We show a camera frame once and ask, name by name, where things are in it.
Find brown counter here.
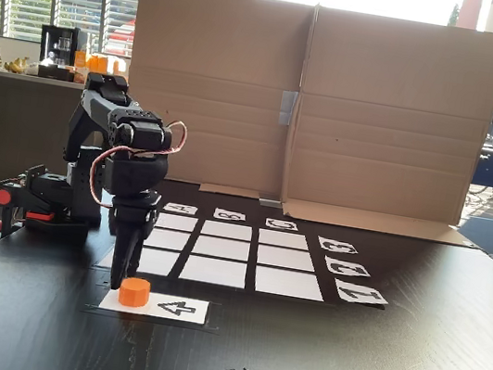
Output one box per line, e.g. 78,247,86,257
0,69,127,216

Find white letter B sheet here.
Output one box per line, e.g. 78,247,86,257
212,206,247,225

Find white arrow paper sheet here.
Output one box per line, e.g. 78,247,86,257
97,283,211,328

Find orange carton boxes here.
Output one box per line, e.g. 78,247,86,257
70,49,133,92

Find white number 3 sheet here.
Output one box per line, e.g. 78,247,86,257
315,236,361,257

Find round orange token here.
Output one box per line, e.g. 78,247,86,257
116,275,154,311

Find white letter A sheet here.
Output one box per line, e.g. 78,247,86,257
162,200,200,218

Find white number 1 sheet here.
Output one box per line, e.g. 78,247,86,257
331,281,392,309

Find black coffee machine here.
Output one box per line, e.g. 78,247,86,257
32,21,95,85

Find white number 2 sheet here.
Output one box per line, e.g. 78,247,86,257
322,255,374,281

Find brown cardboard panel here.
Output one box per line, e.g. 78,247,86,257
108,0,319,207
277,2,493,251

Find red black clamp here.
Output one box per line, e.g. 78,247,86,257
0,186,59,240

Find white nine-square grid sheet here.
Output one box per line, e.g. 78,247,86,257
90,198,349,309

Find yellow banana bunch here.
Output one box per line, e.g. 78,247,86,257
3,53,32,76

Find white letter C sheet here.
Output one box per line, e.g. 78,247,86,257
264,216,300,234

